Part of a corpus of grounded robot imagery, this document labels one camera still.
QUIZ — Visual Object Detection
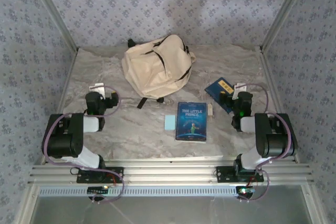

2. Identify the aluminium frame post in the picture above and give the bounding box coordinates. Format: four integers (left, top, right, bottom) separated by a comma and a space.
259, 0, 313, 53
26, 0, 81, 53

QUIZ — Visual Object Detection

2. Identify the blue Little Prince book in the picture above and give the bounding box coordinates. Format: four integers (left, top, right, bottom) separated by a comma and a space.
175, 101, 208, 144

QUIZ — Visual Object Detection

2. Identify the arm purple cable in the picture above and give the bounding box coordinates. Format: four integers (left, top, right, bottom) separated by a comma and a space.
237, 83, 292, 203
41, 87, 125, 205

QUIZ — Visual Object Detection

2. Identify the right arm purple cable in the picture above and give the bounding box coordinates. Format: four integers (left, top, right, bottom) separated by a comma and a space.
237, 83, 292, 203

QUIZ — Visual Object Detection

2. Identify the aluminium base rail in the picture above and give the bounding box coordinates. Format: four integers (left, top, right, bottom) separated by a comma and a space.
28, 155, 314, 186

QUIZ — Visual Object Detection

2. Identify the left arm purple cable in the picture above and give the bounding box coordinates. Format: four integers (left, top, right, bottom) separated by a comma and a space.
41, 87, 125, 205

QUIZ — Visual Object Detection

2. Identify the blue notebook with yellow label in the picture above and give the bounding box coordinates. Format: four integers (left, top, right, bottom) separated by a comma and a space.
204, 77, 236, 115

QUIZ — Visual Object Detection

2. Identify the cream canvas backpack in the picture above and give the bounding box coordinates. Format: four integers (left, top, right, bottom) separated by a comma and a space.
121, 34, 197, 109

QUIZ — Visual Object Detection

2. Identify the light blue sticky note pad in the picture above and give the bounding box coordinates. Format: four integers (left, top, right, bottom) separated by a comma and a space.
165, 115, 176, 131

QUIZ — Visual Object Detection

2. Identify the aluminium side rail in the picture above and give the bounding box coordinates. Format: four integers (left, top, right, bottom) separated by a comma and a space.
39, 47, 79, 166
258, 45, 300, 163

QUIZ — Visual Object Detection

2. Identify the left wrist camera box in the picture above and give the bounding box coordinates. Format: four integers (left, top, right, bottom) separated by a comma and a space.
88, 83, 106, 95

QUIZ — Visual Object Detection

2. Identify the grey metal sheet panel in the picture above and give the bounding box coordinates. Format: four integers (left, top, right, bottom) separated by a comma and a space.
33, 196, 314, 224

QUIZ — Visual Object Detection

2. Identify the aluminium frame leg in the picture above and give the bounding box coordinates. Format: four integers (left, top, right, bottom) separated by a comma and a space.
301, 184, 325, 224
15, 185, 40, 224

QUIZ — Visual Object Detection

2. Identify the grey slotted cable duct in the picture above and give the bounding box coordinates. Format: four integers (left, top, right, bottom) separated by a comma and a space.
38, 185, 253, 198

